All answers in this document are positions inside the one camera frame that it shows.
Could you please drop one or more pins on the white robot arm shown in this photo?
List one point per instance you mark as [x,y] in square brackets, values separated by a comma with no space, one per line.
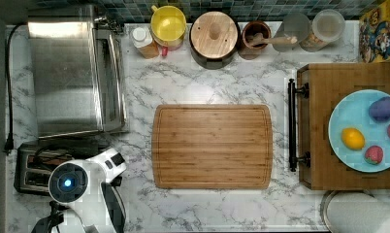
[85,187]

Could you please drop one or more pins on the stainless steel toaster oven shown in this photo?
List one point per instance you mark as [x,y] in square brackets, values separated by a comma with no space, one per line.
[77,71]

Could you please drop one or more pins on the black slot toaster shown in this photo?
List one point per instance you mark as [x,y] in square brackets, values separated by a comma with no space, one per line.
[37,159]

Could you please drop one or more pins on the bamboo cutting board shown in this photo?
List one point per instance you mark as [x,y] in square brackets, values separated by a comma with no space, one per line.
[212,146]

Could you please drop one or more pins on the brown wooden mortar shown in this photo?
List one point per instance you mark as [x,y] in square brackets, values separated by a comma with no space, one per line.
[247,51]

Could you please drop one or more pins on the dark canister wooden lid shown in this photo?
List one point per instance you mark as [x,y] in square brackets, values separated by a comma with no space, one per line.
[213,38]

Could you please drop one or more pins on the spice jar white lid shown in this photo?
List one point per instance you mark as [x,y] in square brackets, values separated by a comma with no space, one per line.
[144,42]

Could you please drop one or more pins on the yellow mug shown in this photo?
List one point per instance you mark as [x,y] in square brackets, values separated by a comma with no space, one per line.
[168,26]

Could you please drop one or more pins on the wooden pestle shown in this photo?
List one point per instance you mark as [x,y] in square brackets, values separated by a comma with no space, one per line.
[274,40]

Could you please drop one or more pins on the clear glass jar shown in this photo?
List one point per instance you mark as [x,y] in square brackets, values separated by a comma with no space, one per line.
[294,25]

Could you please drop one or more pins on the wooden drawer box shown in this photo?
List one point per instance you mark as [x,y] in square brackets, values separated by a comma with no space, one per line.
[319,89]

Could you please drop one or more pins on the light blue plate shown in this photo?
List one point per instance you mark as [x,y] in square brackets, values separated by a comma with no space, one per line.
[353,112]

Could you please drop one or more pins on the yellow toy lemon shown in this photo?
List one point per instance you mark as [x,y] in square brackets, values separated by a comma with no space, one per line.
[352,138]

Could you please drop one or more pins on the clear jar with cereal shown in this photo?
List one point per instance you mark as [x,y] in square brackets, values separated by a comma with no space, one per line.
[326,28]

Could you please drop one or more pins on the round metal pot lid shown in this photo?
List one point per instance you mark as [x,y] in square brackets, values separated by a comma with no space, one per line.
[354,212]

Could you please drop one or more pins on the purple toy eggplant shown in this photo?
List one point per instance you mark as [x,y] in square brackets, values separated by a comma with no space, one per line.
[380,109]

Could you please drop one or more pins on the colourful cereal box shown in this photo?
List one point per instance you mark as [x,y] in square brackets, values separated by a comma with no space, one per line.
[374,34]

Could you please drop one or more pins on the black drawer handle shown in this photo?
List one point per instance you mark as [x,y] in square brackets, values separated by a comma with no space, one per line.
[292,91]

